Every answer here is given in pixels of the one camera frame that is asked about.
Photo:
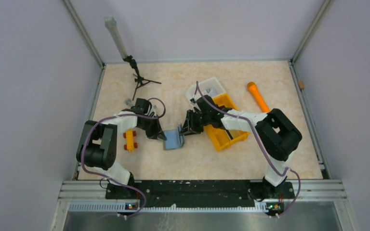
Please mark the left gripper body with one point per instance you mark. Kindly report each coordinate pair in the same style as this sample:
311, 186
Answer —
150, 123

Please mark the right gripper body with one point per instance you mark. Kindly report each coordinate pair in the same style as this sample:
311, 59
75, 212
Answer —
205, 118

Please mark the grey leather card holder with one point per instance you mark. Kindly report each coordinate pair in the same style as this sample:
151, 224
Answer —
174, 140

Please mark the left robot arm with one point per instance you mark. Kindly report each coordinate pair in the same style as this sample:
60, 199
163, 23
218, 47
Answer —
97, 149

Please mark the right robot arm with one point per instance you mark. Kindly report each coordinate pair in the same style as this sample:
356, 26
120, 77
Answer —
276, 135

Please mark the white plastic bin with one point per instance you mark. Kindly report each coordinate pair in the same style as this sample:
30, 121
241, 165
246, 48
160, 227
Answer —
212, 82

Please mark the yellow toy brick car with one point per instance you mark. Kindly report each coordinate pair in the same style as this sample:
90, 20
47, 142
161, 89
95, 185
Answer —
130, 144

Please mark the yellow plastic bin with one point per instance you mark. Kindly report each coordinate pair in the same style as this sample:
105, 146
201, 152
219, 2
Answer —
222, 139

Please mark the grey plastic bolt tool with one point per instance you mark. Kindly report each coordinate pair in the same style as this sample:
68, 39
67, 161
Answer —
129, 102

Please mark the black mini tripod with tube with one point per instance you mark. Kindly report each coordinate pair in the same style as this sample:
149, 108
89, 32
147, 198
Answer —
111, 26

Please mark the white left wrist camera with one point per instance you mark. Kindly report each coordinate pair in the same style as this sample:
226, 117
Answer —
152, 111

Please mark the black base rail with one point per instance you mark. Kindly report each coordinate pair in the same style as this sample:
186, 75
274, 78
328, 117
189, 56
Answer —
201, 193

